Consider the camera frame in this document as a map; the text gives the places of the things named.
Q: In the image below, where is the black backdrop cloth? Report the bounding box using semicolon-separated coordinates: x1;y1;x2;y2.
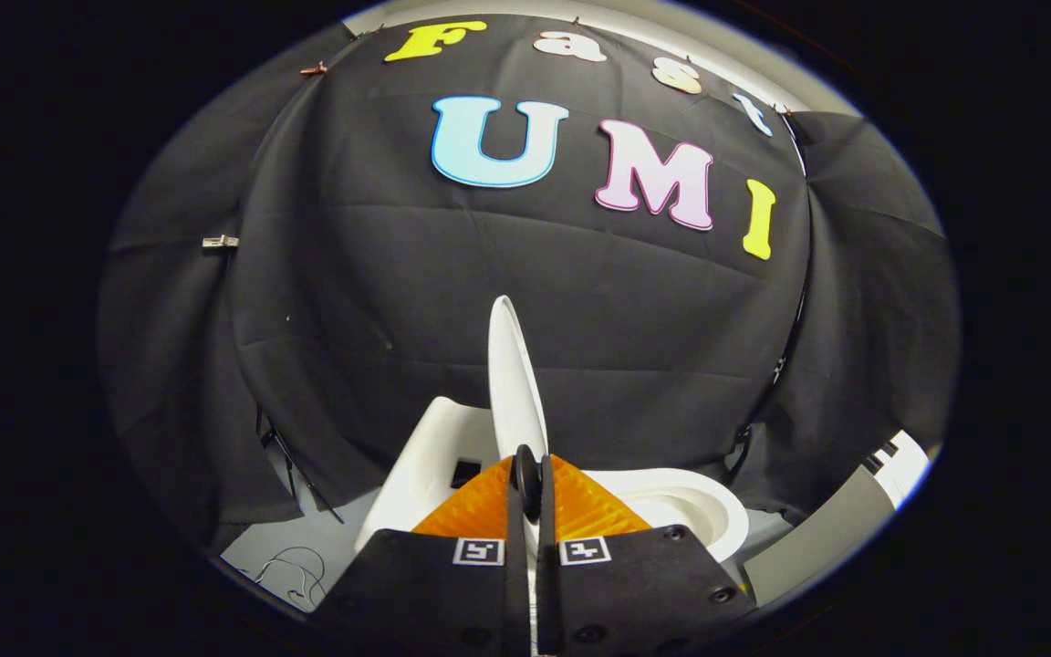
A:
97;14;960;548

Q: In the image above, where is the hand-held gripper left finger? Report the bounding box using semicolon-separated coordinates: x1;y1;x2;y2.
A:
311;454;532;656

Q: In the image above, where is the white toilet with tank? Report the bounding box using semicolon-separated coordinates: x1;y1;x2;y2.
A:
355;396;751;585

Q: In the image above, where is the grey cabinet with white top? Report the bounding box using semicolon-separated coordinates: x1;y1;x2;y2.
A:
743;431;933;605

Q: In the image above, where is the black round pull tab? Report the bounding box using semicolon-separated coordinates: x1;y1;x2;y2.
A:
509;444;545;524

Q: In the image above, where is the thin black cable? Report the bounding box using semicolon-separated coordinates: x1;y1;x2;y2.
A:
252;546;328;610

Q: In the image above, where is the white toilet seat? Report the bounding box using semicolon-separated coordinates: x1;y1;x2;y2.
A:
591;468;751;564

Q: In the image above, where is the black metal stand leg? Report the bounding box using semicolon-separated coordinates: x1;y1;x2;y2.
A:
255;409;345;526

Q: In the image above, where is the white toilet lid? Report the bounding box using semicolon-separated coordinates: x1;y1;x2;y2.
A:
487;295;550;475

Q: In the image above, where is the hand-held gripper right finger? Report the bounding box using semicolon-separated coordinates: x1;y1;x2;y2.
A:
538;453;758;656

